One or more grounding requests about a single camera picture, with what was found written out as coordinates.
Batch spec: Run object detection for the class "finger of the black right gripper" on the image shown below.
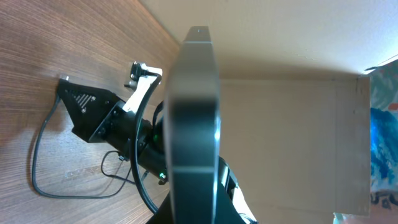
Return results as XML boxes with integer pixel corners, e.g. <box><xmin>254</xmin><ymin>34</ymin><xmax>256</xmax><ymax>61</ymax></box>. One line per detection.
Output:
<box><xmin>57</xmin><ymin>79</ymin><xmax>120</xmax><ymax>143</ymax></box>

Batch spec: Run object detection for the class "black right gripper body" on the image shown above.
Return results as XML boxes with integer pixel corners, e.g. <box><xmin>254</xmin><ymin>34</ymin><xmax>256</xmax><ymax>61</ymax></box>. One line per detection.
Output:
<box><xmin>88</xmin><ymin>100</ymin><xmax>136</xmax><ymax>156</ymax></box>

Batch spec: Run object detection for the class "black USB charging cable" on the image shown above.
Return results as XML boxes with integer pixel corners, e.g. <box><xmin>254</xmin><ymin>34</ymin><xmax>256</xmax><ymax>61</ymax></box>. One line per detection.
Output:
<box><xmin>30</xmin><ymin>73</ymin><xmax>156</xmax><ymax>200</ymax></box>

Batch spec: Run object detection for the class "turquoise screen smartphone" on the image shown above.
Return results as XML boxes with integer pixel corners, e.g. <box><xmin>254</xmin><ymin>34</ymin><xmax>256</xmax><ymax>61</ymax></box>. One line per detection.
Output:
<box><xmin>164</xmin><ymin>26</ymin><xmax>220</xmax><ymax>223</ymax></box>

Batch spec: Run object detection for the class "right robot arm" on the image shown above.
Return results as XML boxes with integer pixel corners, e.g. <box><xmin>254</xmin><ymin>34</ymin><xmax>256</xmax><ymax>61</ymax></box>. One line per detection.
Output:
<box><xmin>57</xmin><ymin>75</ymin><xmax>256</xmax><ymax>223</ymax></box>

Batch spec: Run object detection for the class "blue patterned object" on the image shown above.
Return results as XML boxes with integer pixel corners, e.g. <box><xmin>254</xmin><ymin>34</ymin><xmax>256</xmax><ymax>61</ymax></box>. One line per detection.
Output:
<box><xmin>333</xmin><ymin>57</ymin><xmax>397</xmax><ymax>223</ymax></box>

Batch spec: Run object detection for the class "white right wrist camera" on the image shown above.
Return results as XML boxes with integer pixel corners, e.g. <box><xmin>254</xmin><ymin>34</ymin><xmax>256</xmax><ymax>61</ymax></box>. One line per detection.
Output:
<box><xmin>123</xmin><ymin>61</ymin><xmax>163</xmax><ymax>113</ymax></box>

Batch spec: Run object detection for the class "black right camera cable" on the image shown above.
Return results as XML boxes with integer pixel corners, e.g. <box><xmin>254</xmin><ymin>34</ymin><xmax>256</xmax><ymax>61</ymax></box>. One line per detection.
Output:
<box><xmin>129</xmin><ymin>71</ymin><xmax>164</xmax><ymax>215</ymax></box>

